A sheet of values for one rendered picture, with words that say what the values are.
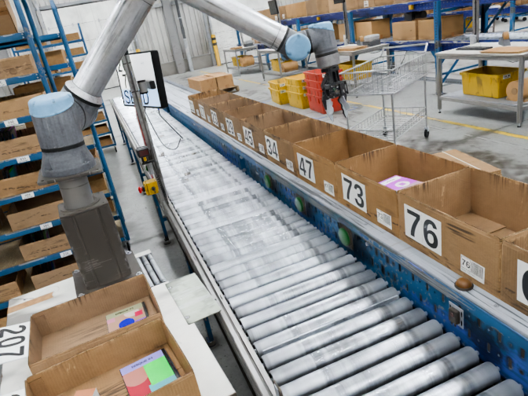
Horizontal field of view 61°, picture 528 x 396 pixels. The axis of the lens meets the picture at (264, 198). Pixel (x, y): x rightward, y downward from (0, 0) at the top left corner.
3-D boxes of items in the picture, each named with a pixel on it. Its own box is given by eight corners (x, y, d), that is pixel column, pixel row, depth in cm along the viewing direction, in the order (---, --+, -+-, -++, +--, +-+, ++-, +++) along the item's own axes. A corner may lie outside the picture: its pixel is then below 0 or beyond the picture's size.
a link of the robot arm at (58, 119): (32, 151, 157) (16, 100, 150) (51, 140, 173) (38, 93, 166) (76, 145, 157) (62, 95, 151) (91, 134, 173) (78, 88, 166)
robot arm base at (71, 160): (41, 181, 156) (32, 153, 152) (43, 168, 173) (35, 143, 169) (97, 169, 162) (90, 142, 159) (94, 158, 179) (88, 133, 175)
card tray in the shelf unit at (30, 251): (24, 262, 262) (17, 247, 258) (31, 240, 289) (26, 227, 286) (94, 240, 272) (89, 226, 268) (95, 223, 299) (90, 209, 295)
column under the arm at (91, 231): (78, 302, 169) (47, 224, 157) (72, 273, 191) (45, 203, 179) (144, 276, 178) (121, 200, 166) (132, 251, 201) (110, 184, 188)
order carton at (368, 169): (338, 202, 180) (333, 163, 174) (399, 182, 188) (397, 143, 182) (399, 240, 145) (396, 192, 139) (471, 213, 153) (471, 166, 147)
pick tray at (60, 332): (40, 339, 151) (30, 314, 148) (151, 295, 164) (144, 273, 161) (39, 394, 127) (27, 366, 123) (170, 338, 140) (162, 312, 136)
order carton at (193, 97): (191, 113, 422) (187, 95, 416) (220, 106, 431) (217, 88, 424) (201, 119, 388) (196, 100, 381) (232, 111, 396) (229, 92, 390)
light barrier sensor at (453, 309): (445, 323, 122) (444, 302, 119) (449, 320, 122) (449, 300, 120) (458, 333, 117) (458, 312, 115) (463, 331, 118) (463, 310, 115)
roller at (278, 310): (236, 330, 146) (232, 317, 144) (372, 276, 160) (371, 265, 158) (240, 339, 141) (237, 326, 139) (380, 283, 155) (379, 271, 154)
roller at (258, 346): (249, 354, 134) (246, 341, 132) (394, 295, 148) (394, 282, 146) (254, 364, 130) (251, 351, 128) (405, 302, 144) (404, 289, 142)
